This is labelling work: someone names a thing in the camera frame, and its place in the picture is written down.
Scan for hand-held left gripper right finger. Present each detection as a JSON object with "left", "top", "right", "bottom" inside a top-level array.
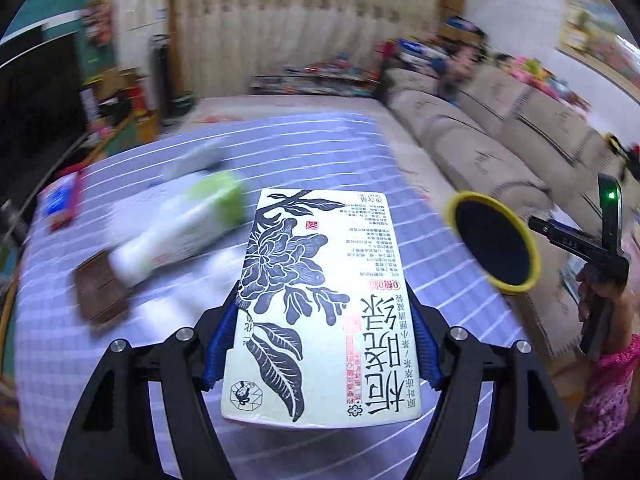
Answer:
[{"left": 402, "top": 280, "right": 586, "bottom": 480}]

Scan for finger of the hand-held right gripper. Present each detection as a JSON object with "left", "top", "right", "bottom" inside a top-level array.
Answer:
[{"left": 529, "top": 215, "right": 577, "bottom": 256}]

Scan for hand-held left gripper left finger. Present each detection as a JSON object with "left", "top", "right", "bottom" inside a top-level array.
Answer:
[{"left": 52, "top": 282, "right": 241, "bottom": 480}]

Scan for yellow rimmed black trash bin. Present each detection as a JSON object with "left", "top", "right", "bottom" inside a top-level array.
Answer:
[{"left": 445, "top": 191, "right": 542, "bottom": 296}]

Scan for white black floral tea carton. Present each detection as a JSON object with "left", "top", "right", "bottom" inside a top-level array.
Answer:
[{"left": 220, "top": 187, "right": 423, "bottom": 431}]

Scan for person's right hand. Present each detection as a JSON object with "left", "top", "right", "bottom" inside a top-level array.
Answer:
[{"left": 575, "top": 264, "right": 632, "bottom": 346}]

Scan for yellow black plush toy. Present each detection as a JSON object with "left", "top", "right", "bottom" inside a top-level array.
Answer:
[{"left": 605, "top": 132, "right": 640, "bottom": 181}]

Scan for white plastic bottle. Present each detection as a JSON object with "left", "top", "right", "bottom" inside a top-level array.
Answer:
[{"left": 107, "top": 200, "right": 216, "bottom": 288}]

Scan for beige cushioned sofa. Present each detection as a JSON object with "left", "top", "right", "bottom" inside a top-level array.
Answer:
[{"left": 382, "top": 67, "right": 640, "bottom": 361}]

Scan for green packet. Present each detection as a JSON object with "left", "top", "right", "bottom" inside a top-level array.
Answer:
[{"left": 192, "top": 170, "right": 248, "bottom": 231}]

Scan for pile of plush toys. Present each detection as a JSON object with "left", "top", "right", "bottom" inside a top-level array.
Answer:
[{"left": 495, "top": 55, "right": 591, "bottom": 111}]

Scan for grey blue pouch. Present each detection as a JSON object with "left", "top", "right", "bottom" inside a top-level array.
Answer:
[{"left": 165, "top": 137, "right": 226, "bottom": 178}]

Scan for red blue snack packet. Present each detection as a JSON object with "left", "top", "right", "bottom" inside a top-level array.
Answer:
[{"left": 47, "top": 170, "right": 86, "bottom": 233}]

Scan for blue tissue pack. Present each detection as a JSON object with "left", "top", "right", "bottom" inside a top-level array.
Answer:
[{"left": 41, "top": 180, "right": 76, "bottom": 218}]

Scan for yellow bucket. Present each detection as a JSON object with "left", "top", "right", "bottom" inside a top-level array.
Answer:
[{"left": 132, "top": 110, "right": 158, "bottom": 143}]

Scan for stacked cardboard boxes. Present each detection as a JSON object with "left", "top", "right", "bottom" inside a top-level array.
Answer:
[{"left": 439, "top": 0, "right": 486, "bottom": 43}]

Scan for cluttered glass coffee table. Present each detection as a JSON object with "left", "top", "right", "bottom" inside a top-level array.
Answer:
[{"left": 250, "top": 60, "right": 381, "bottom": 97}]

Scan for black white tower fan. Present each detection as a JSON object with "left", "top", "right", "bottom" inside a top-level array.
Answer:
[{"left": 150, "top": 35, "right": 174, "bottom": 107}]

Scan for open cardboard boxes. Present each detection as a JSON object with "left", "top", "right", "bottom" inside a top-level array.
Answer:
[{"left": 82, "top": 67, "right": 151, "bottom": 111}]

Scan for large black flat television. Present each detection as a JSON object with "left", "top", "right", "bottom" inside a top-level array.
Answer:
[{"left": 0, "top": 25, "right": 88, "bottom": 211}]

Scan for beige embroidered curtain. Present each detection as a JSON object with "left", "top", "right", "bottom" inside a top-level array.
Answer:
[{"left": 170, "top": 0, "right": 466, "bottom": 101}]

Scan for white standing air conditioner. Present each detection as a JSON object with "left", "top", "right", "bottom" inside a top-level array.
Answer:
[{"left": 111, "top": 0, "right": 173, "bottom": 61}]

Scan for framed wall picture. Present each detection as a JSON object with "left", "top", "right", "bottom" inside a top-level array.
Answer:
[{"left": 557, "top": 0, "right": 640, "bottom": 86}]

